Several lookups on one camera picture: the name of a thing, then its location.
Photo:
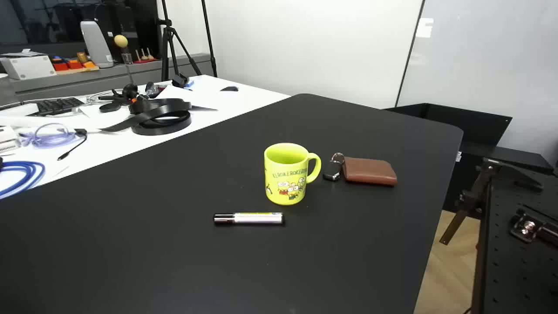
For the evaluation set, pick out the white marker with black cap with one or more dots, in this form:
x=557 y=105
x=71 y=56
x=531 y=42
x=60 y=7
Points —
x=256 y=218

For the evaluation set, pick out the lime green cartoon mug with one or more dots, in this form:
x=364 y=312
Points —
x=285 y=176

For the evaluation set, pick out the black car key fob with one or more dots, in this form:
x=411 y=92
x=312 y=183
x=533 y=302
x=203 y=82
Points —
x=332 y=171

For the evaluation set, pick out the black computer mouse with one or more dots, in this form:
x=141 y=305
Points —
x=231 y=87

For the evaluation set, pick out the brown leather key case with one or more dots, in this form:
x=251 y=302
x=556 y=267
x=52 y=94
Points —
x=371 y=171

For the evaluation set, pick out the black slanted pole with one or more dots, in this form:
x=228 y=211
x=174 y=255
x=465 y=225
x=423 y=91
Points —
x=209 y=37

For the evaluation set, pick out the yellow ball on black stand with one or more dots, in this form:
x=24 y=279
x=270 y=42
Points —
x=121 y=40

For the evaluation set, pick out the grey desk partition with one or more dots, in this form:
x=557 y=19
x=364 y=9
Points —
x=88 y=78

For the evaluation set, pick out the black metal stand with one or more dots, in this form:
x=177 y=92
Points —
x=495 y=174

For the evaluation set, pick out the red and orange small items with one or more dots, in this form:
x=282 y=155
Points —
x=71 y=64

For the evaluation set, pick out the black keyboard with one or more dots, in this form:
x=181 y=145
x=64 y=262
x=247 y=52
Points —
x=57 y=105

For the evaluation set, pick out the black perforated board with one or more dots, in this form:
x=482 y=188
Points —
x=512 y=279

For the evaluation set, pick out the silver metal clamp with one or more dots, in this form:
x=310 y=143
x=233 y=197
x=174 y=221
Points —
x=533 y=227

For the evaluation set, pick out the black camera tripod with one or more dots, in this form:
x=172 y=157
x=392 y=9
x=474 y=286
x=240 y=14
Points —
x=169 y=40

